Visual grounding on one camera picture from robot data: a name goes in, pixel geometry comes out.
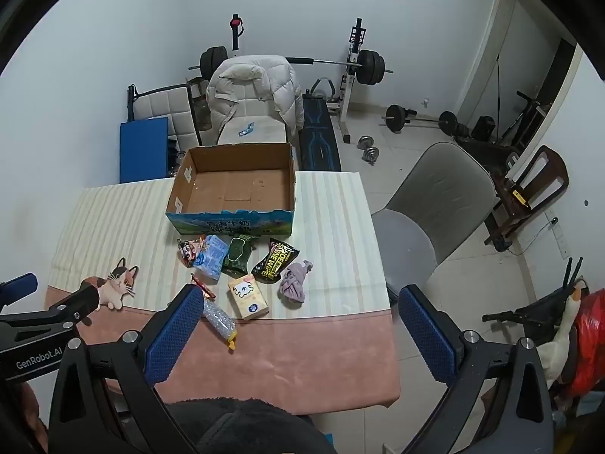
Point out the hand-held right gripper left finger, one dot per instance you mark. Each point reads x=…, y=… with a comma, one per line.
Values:
x=175, y=335

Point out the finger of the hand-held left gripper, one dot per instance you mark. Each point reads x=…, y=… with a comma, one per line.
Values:
x=21, y=285
x=80, y=300

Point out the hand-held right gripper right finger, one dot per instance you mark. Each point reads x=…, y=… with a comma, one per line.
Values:
x=427, y=335

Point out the clear bubbly plastic pouch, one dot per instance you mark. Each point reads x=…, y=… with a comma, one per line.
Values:
x=218, y=320

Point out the red snack packet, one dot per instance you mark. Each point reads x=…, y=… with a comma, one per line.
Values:
x=201, y=286

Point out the yellow tissue box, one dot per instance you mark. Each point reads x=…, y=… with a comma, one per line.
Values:
x=248, y=295

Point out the cartoon print snack packet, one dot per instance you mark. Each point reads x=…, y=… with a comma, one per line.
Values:
x=189, y=250

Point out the blue tissue pack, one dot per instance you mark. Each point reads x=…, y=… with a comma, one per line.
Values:
x=212, y=255

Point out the dark green snack packet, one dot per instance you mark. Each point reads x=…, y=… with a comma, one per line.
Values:
x=237, y=255

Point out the black shoe wipes pack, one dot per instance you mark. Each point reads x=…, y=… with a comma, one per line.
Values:
x=274, y=262

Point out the purple knotted cloth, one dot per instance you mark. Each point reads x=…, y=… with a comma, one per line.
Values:
x=293, y=283

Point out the printed cardboard box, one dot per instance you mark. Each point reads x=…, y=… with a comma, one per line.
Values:
x=236, y=189

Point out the person's left forearm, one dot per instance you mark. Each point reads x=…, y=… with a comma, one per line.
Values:
x=29, y=409

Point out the person's dark fleece clothing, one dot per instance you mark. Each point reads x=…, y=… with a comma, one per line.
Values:
x=255, y=425

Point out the white goose plush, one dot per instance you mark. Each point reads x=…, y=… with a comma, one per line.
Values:
x=550, y=359

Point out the grey office chair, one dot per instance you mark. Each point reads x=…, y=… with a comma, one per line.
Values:
x=439, y=189

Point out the black router antennas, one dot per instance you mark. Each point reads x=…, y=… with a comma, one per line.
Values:
x=567, y=274

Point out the blue folded mat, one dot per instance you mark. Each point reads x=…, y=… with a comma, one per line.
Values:
x=144, y=151

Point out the red plastic bag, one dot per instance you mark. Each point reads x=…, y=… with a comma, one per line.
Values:
x=591, y=331

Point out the yellow black tool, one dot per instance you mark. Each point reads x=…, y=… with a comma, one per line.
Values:
x=518, y=197

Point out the dark metal weights pile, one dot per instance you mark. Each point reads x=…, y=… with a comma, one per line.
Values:
x=176, y=153

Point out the chrome dumbbell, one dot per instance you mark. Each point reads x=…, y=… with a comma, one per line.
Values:
x=365, y=142
x=372, y=155

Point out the black exercise equipment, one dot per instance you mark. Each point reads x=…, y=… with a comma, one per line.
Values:
x=482, y=149

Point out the dark wooden chair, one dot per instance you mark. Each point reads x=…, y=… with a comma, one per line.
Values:
x=548, y=170

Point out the black weight bench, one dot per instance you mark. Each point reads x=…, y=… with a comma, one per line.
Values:
x=319, y=151

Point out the small black box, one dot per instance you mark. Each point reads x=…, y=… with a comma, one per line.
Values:
x=484, y=127

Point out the small blue packet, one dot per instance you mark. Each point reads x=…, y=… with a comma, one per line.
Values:
x=246, y=128

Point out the short barbell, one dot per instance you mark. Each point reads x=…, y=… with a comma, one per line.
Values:
x=396, y=117

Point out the brown water jug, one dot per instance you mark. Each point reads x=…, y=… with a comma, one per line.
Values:
x=204, y=113

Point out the white padded chair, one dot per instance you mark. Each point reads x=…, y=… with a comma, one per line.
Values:
x=264, y=130

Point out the white barbell rack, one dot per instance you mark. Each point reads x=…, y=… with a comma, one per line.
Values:
x=352, y=85

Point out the white puffer jacket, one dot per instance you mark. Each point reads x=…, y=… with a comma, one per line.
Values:
x=279, y=90

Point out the barbell with black plates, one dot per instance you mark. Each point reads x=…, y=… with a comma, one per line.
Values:
x=371, y=66

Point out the white chair with black frame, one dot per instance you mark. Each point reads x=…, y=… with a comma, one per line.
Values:
x=163, y=104

